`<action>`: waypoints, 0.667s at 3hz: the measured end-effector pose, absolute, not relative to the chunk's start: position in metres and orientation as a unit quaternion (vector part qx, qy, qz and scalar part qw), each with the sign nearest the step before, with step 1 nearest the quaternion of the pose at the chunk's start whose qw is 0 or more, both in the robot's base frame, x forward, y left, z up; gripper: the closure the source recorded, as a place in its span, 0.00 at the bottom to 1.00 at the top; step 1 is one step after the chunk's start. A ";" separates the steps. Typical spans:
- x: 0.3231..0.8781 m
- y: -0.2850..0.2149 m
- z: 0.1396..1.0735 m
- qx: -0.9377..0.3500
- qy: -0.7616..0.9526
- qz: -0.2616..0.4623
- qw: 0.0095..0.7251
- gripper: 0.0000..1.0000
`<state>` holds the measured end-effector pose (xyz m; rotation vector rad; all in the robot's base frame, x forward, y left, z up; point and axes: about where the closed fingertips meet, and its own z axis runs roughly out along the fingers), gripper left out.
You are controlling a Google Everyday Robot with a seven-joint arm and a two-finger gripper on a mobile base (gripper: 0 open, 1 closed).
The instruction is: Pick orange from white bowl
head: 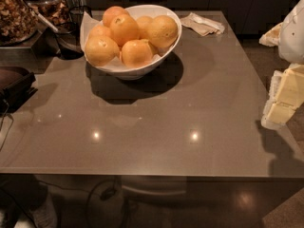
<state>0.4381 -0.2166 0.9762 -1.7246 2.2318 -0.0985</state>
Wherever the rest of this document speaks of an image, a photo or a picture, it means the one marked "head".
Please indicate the white paper bowl liner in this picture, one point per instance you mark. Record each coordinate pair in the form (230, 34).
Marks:
(116, 67)

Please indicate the orange at bowl top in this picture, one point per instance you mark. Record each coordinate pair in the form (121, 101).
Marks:
(111, 13)

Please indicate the white shoe under table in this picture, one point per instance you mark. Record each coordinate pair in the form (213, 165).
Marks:
(45, 215)

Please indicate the large glass snack jar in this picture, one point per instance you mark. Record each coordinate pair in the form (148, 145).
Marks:
(17, 22)

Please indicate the crumpled paper napkin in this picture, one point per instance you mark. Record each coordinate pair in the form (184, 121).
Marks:
(201, 25)

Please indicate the dark glass cup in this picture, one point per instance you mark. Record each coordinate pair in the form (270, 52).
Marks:
(68, 36)

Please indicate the white ceramic bowl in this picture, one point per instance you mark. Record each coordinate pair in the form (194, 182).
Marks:
(153, 11)

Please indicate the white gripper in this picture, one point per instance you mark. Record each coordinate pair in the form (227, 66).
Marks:
(293, 35)

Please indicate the small orange at left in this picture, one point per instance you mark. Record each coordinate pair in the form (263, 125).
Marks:
(100, 30)

